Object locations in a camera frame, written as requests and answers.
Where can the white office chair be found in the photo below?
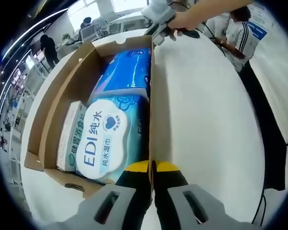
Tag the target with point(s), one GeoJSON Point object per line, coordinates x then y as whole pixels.
{"type": "Point", "coordinates": [88, 32]}

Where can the brown cardboard shoe box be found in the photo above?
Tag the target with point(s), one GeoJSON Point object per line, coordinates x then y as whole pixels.
{"type": "Point", "coordinates": [50, 119]}

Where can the blue wall poster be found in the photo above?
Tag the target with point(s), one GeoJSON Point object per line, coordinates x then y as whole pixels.
{"type": "Point", "coordinates": [259, 30]}

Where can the white green medicine box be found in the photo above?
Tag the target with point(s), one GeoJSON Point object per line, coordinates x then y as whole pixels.
{"type": "Point", "coordinates": [69, 139]}

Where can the blue soft tissue pack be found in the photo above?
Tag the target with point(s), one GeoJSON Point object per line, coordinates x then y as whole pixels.
{"type": "Point", "coordinates": [124, 72]}

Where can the soft wet wipes pack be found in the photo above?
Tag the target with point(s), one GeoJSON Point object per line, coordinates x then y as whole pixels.
{"type": "Point", "coordinates": [103, 136]}

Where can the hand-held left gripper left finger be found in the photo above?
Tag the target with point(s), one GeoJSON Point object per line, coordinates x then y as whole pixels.
{"type": "Point", "coordinates": [132, 203]}

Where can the small potted plant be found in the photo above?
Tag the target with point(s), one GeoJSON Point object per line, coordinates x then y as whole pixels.
{"type": "Point", "coordinates": [66, 37]}

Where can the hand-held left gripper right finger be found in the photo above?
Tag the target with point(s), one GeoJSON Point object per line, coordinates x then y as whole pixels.
{"type": "Point", "coordinates": [170, 203]}

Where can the person's right hand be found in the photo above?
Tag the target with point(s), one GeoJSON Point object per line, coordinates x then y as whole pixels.
{"type": "Point", "coordinates": [186, 21]}

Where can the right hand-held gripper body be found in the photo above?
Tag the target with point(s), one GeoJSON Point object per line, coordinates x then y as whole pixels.
{"type": "Point", "coordinates": [160, 12]}

